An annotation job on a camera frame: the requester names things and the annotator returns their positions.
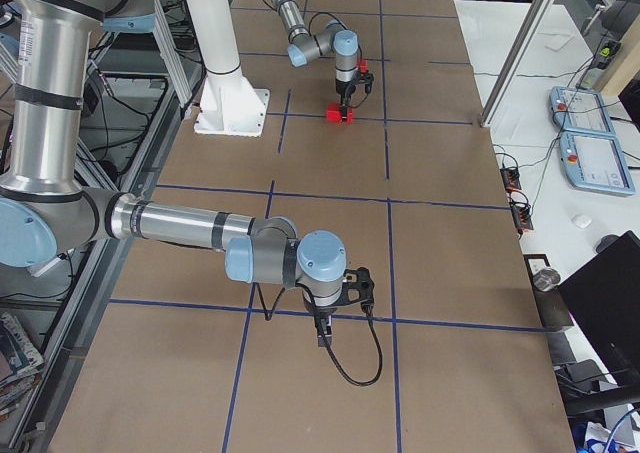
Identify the lower blue teach pendant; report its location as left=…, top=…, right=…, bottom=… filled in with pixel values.
left=559, top=131, right=636, bottom=196

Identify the blue teach pendant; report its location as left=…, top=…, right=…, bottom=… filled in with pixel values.
left=549, top=87, right=615, bottom=135
left=559, top=131, right=636, bottom=196

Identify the white camera pole base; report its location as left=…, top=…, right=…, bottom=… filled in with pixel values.
left=186, top=0, right=270, bottom=137

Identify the orange black connector box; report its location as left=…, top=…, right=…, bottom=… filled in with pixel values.
left=500, top=166, right=522, bottom=192

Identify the black computer mouse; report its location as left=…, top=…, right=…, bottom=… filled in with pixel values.
left=595, top=234, right=619, bottom=254

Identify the metal cup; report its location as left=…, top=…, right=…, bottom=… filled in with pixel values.
left=532, top=267, right=561, bottom=292

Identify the small white puck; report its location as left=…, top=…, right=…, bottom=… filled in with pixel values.
left=572, top=214, right=592, bottom=229

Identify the black monitor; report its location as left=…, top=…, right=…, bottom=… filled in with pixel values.
left=559, top=231, right=639, bottom=386

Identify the stack of books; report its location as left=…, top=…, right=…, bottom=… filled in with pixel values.
left=1, top=311, right=44, bottom=421

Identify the aluminium frame post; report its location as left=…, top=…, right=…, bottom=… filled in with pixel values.
left=479, top=0, right=555, bottom=127

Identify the upper blue teach pendant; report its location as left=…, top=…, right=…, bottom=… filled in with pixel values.
left=549, top=87, right=615, bottom=135

